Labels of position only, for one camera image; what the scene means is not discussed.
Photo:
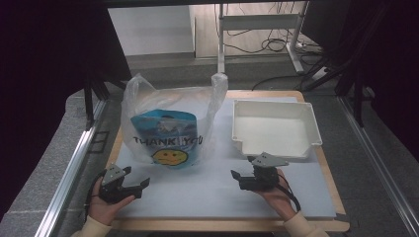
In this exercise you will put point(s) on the white power strip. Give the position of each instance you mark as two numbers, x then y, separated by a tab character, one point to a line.
319	74

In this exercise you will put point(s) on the person's left hand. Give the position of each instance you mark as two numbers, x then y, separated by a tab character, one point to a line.
103	212

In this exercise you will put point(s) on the black curtain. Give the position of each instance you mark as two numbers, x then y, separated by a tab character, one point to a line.
49	59
388	65

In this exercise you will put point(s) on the person's right hand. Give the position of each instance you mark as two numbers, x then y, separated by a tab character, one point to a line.
280	200

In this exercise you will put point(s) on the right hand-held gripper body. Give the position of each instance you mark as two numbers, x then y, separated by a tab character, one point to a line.
263	179

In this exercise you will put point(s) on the pale blue table mat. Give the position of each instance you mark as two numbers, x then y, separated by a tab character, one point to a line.
204	194

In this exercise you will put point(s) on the blue snack pouch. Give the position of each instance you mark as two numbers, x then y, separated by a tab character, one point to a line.
164	131

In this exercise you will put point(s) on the black tripod stand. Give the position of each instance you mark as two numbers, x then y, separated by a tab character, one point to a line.
89	95

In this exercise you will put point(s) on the black metal stand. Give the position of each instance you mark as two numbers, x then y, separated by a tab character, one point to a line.
357	98

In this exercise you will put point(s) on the wooden table board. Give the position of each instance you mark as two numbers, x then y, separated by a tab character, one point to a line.
230	225

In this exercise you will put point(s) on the white metal desk frame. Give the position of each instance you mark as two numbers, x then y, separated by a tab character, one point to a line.
257	22

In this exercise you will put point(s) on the white wall panel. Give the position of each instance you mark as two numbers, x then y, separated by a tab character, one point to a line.
148	29

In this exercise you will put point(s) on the clear smiley-print plastic bag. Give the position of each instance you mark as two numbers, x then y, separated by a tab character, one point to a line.
145	98

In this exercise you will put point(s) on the aluminium rail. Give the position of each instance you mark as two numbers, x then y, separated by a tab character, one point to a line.
378	171
66	184

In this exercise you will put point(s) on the white plastic tray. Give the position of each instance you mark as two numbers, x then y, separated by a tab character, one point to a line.
273	131

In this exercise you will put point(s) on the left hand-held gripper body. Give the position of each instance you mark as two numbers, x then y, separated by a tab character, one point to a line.
112	189

